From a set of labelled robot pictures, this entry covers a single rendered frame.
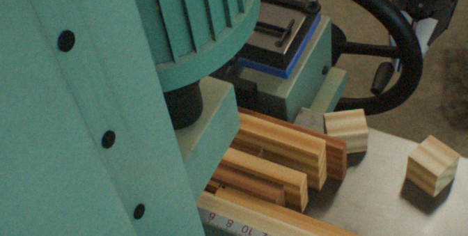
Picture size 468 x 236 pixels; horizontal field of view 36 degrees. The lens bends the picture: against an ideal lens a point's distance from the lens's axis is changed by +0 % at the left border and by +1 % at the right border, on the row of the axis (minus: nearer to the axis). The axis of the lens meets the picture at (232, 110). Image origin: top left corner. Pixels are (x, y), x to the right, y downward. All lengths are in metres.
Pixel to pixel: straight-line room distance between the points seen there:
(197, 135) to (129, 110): 0.21
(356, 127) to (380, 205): 0.09
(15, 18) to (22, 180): 0.07
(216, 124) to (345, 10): 1.61
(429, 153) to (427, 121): 1.21
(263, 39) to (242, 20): 0.29
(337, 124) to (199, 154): 0.21
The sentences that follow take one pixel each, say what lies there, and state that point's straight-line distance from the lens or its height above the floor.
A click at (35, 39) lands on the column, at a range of 0.29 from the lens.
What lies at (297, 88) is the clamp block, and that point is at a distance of 0.83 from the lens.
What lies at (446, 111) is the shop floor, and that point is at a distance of 2.02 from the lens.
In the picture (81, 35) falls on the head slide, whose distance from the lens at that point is 0.38.
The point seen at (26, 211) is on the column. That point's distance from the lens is 0.32.
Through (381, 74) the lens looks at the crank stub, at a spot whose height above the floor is 0.74.
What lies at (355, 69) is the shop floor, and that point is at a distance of 2.09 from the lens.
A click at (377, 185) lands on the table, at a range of 0.81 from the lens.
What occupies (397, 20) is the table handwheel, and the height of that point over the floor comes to 0.90.
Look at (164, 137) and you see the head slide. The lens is 0.50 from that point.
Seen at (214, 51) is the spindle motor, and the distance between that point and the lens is 0.51.
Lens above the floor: 1.58
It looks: 52 degrees down
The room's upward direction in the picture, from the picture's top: 10 degrees counter-clockwise
